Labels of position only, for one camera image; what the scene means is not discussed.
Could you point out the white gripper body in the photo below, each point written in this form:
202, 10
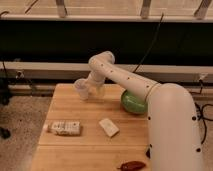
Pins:
92, 82

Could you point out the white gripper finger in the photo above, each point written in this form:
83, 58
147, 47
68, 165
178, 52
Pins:
100, 91

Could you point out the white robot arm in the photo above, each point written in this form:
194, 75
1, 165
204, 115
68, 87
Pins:
173, 128

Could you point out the green bowl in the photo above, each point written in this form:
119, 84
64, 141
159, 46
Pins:
132, 104

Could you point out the white printed carton box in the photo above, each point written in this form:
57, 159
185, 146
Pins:
63, 128

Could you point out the black smartphone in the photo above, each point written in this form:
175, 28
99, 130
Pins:
148, 153

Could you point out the dried red chili pepper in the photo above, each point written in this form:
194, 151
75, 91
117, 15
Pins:
132, 166

